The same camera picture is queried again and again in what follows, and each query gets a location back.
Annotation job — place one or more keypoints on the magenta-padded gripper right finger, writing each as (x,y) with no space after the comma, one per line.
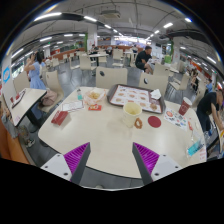
(146,159)

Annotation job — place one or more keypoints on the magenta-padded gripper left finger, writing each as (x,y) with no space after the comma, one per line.
(76,159)

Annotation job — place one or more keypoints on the clear water bottle blue cap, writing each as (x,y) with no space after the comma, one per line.
(194,148)

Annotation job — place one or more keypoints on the flat round red coaster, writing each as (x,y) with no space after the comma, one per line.
(154,121)

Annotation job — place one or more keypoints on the red cardboard box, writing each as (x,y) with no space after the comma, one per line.
(59,117)

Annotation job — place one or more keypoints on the cream paper cup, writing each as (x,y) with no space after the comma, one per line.
(131,115)

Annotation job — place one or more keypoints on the printed sticker leaflet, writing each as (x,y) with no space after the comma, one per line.
(175,119)

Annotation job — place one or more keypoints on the white paper card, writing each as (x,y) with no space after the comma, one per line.
(72,106)

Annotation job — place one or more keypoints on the flat red paper packet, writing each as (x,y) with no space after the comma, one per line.
(94,107)

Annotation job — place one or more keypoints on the red sauce sachet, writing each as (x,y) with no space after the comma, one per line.
(190,125)

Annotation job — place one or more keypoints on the red paper cup white lid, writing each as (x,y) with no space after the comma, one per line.
(185,107)

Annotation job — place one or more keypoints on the crumpled food wrapper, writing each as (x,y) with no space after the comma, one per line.
(94,96)

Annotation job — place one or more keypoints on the white napkin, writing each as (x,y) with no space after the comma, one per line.
(155,94)

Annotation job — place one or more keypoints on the dark food tray paper liner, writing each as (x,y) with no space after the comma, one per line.
(133,95)

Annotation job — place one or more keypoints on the pink bag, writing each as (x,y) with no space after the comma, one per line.
(49,98)

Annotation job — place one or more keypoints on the beige dining table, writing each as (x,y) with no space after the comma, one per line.
(30,101)

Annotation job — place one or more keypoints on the beige dining chair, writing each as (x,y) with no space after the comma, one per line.
(111,78)
(53,80)
(153,83)

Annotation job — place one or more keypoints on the person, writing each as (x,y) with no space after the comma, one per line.
(142,60)
(35,75)
(206,106)
(209,86)
(194,78)

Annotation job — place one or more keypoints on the beige dining chairs group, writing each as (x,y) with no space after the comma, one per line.
(87,62)

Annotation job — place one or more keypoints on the ceiling lights group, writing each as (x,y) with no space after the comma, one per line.
(48,15)

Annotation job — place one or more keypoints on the ceiling air conditioner unit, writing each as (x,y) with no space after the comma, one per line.
(110,14)

